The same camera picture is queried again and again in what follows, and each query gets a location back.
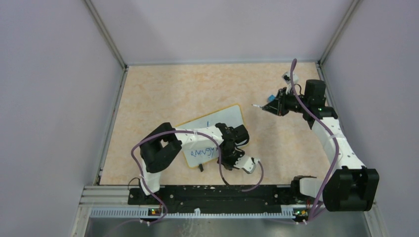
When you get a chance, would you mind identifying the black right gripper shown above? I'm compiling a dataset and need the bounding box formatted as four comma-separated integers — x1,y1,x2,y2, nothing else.
263,87,309,117

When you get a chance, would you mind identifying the yellow framed whiteboard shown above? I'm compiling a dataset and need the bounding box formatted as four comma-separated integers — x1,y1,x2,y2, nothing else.
177,104,244,168

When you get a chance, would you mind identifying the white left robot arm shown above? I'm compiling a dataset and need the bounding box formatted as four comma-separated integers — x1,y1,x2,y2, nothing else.
138,122,258,204

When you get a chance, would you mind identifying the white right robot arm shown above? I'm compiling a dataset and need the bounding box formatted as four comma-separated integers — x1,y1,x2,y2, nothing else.
262,79,379,212

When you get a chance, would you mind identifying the light blue toy brick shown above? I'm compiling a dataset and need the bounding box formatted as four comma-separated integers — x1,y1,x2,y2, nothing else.
267,95,276,102

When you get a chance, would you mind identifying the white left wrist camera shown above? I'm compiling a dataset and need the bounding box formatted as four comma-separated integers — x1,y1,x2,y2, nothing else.
234,155,259,174

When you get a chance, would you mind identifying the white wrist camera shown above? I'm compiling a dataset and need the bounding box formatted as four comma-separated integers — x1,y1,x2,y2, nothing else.
234,155,259,174
282,71,299,85

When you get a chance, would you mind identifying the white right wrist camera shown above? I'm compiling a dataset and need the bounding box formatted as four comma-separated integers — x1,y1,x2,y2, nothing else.
282,71,299,85

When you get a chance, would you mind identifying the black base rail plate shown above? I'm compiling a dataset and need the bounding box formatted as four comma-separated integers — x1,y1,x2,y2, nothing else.
127,185,314,214

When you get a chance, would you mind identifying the white slotted cable duct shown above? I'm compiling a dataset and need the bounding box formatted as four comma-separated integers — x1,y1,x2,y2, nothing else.
90,207,295,219

